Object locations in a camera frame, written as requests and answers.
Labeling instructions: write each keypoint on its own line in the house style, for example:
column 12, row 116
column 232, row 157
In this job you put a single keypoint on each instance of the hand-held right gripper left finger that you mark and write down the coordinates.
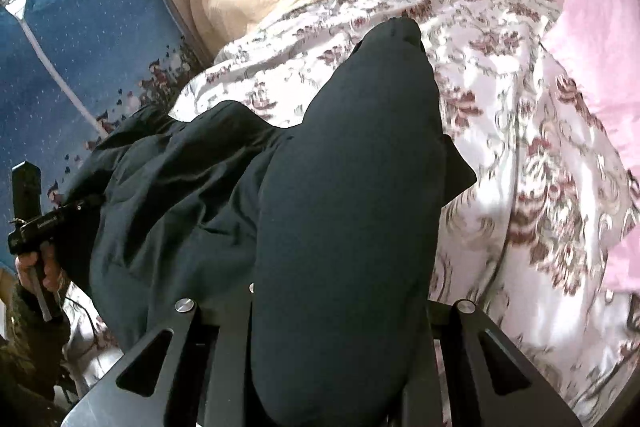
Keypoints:
column 230, row 357

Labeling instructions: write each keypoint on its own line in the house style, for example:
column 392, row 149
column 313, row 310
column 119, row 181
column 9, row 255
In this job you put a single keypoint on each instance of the person's left hand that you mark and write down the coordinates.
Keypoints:
column 50, row 274

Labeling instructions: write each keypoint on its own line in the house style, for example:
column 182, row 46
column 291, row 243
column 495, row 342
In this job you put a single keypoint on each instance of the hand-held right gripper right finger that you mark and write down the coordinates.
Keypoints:
column 450, row 357

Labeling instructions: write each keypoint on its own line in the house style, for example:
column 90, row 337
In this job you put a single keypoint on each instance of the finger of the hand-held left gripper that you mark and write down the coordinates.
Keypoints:
column 82, row 204

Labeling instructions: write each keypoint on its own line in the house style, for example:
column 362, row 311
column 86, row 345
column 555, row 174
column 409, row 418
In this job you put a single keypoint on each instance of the pink curtain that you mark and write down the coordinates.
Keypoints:
column 600, row 57

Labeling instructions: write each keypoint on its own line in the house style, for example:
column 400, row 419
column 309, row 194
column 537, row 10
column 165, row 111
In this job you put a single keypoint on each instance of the floral bedsheet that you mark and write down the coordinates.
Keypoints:
column 500, row 132

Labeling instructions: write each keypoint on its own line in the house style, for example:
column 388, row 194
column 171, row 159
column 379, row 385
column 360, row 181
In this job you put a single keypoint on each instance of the person's left forearm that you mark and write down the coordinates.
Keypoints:
column 30, row 337

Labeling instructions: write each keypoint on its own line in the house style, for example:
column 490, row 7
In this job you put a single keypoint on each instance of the black jacket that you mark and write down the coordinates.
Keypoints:
column 350, row 207

